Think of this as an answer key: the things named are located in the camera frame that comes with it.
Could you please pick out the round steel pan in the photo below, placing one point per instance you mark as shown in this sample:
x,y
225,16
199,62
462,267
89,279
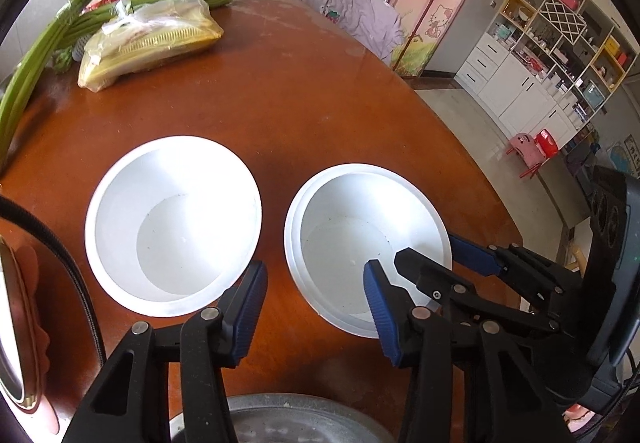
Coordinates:
x,y
12,313

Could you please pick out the green leafy vegetable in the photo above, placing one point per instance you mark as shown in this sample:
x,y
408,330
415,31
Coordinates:
x,y
62,62

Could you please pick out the fruit in white foam net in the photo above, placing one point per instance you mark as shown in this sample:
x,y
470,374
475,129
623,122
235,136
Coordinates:
x,y
80,52

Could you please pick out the bag of yellow corn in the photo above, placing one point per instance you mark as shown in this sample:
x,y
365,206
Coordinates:
x,y
150,40

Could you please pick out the purple cloth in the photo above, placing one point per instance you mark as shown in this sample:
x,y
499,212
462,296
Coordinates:
x,y
360,18

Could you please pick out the large steel basin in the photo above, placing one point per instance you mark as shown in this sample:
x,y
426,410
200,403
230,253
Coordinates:
x,y
300,423

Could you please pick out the pink plastic stool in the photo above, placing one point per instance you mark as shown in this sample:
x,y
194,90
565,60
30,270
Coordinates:
x,y
522,143

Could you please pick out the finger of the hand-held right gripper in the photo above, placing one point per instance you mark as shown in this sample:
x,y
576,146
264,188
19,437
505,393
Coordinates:
x,y
472,255
420,268

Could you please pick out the white shelf cabinet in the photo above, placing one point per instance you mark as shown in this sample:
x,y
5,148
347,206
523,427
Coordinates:
x,y
525,83

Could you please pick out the celery bunch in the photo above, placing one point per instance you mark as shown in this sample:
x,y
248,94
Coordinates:
x,y
20,73

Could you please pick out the person's right hand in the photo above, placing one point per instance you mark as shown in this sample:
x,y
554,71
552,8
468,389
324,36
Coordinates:
x,y
580,417

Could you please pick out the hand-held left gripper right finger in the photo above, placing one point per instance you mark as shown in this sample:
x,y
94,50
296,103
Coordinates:
x,y
380,313

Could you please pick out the red plastic stool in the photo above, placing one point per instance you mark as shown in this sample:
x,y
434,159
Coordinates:
x,y
547,143

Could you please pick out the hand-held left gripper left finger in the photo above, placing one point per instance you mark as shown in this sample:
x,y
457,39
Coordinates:
x,y
250,308

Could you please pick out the wall chart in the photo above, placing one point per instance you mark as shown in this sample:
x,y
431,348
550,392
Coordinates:
x,y
622,158

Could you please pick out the white bowls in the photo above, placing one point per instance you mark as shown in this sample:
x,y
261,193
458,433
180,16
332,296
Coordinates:
x,y
288,243

